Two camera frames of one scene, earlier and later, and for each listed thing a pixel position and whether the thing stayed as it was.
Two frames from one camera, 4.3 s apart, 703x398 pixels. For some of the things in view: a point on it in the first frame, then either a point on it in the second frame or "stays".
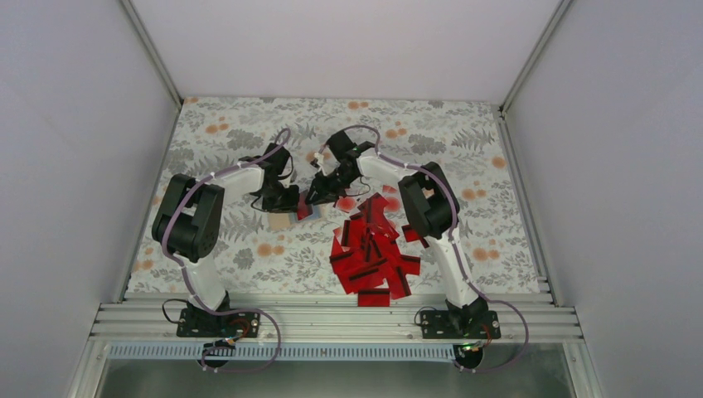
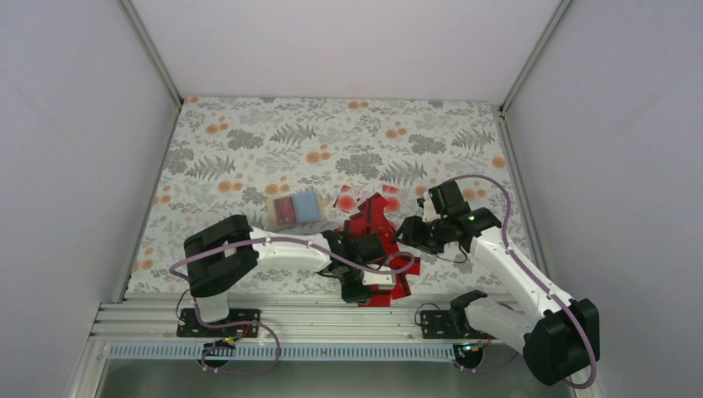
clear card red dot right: x=394 y=208 stays
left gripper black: x=288 y=207 → x=349 y=295
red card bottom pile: x=373 y=298 stays
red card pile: x=303 y=210 → x=285 y=211
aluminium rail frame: x=334 y=323 stays
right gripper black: x=324 y=194 → x=412 y=236
